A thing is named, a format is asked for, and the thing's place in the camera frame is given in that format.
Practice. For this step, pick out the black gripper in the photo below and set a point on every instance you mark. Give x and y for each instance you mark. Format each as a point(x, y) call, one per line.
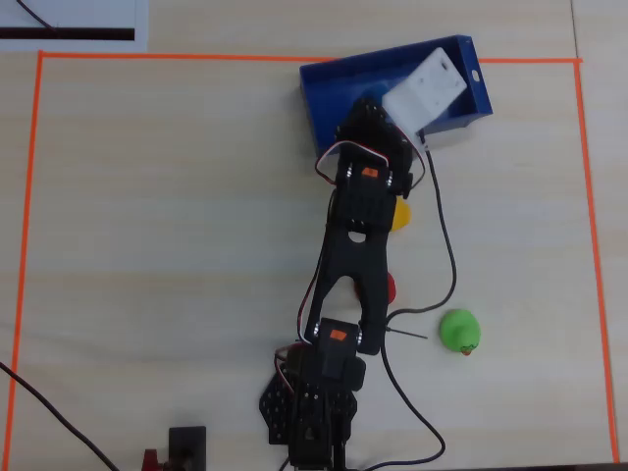
point(362, 117)

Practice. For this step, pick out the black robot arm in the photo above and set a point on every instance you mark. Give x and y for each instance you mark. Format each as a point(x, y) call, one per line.
point(350, 265)

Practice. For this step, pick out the blue plastic box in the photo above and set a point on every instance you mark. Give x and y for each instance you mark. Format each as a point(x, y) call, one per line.
point(338, 83)

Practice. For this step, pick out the yellow rubber duck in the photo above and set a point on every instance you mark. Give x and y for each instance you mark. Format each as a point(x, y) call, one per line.
point(403, 216)

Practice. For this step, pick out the red rubber duck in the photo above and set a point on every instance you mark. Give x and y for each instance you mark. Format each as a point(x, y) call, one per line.
point(391, 288)

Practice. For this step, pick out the green rubber duck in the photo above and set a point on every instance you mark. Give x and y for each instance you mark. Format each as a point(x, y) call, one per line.
point(458, 329)

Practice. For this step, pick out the black zip tie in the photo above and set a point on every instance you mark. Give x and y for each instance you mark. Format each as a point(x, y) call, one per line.
point(407, 334)

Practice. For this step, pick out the orange tape strip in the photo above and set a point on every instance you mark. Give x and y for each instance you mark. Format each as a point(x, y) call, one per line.
point(172, 56)
point(24, 245)
point(594, 245)

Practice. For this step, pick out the white board with black stripe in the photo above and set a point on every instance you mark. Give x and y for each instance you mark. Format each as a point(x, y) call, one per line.
point(73, 15)

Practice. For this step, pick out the black table clamp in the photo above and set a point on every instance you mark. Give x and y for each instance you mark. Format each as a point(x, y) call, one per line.
point(187, 447)

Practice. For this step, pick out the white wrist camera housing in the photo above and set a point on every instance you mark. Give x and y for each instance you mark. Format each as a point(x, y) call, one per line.
point(424, 90)

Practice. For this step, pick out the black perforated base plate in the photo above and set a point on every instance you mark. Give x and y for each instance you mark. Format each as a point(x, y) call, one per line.
point(275, 407)

